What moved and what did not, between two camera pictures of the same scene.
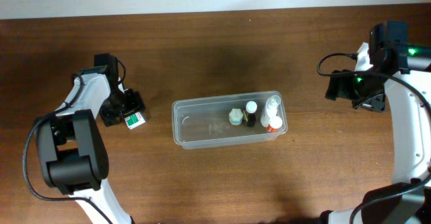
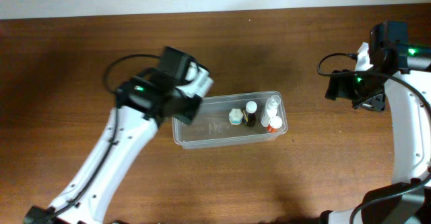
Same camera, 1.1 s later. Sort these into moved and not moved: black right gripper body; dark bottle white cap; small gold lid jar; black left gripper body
Moved: black left gripper body
Not moved: small gold lid jar; black right gripper body; dark bottle white cap
